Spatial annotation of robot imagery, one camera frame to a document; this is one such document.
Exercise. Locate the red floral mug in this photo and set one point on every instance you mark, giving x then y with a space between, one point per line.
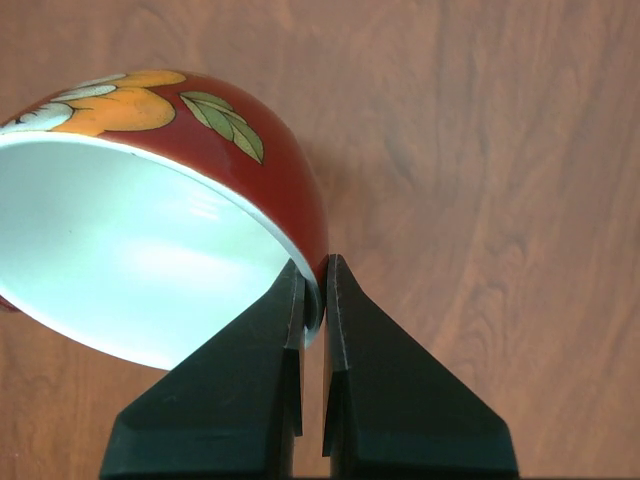
142 212

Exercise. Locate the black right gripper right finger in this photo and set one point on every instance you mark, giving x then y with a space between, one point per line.
392 410

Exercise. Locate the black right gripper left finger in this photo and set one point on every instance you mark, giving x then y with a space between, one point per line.
232 409

